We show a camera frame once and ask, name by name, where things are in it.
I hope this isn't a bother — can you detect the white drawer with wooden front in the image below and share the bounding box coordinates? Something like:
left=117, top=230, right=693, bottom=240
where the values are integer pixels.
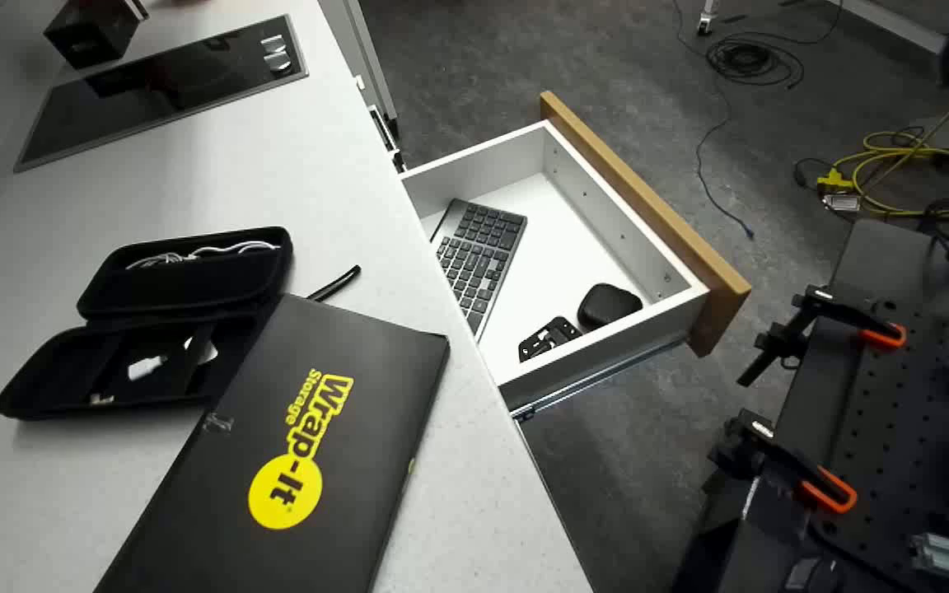
left=398, top=88, right=753, bottom=421

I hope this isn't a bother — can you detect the open black zip case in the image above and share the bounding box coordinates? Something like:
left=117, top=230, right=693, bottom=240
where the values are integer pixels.
left=0, top=225, right=295, bottom=421

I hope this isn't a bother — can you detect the grey computer keyboard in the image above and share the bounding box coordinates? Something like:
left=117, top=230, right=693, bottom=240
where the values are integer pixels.
left=429, top=195, right=529, bottom=342

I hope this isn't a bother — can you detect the black remote control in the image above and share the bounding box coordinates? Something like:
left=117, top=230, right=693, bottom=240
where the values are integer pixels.
left=513, top=313, right=585, bottom=365

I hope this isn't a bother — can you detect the black rounded mouse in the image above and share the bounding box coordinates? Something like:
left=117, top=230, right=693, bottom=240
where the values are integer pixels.
left=575, top=280, right=644, bottom=334

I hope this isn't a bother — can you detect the black pen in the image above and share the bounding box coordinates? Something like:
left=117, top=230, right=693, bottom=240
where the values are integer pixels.
left=302, top=263, right=365, bottom=307

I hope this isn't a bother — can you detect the black Wrap-it pouch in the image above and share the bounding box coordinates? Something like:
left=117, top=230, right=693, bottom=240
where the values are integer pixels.
left=91, top=294, right=450, bottom=593

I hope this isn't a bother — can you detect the black clamp with orange grip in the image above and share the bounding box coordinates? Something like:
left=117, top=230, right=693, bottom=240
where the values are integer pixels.
left=713, top=410, right=861, bottom=520
left=736, top=284, right=912, bottom=389

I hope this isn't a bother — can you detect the black induction cooktop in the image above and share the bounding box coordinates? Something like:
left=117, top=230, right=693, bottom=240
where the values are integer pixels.
left=13, top=12, right=308, bottom=175

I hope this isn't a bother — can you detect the black perforated mounting board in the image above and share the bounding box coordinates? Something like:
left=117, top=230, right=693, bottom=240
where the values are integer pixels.
left=673, top=214, right=949, bottom=593

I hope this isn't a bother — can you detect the black cube box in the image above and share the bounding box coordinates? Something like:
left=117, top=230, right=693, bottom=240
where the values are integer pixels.
left=44, top=0, right=153, bottom=74

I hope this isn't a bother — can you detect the metal cabinet door handle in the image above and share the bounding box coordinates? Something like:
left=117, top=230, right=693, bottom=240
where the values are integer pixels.
left=365, top=103, right=406, bottom=170

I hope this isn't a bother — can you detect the thin blue cable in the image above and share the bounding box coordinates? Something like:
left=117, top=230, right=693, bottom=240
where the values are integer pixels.
left=696, top=105, right=759, bottom=245

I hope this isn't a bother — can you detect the coiled black cable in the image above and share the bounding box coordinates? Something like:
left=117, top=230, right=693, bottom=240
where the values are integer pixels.
left=703, top=31, right=808, bottom=92

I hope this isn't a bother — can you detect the yellow cable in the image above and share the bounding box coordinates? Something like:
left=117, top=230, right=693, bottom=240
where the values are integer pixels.
left=816, top=86, right=949, bottom=220

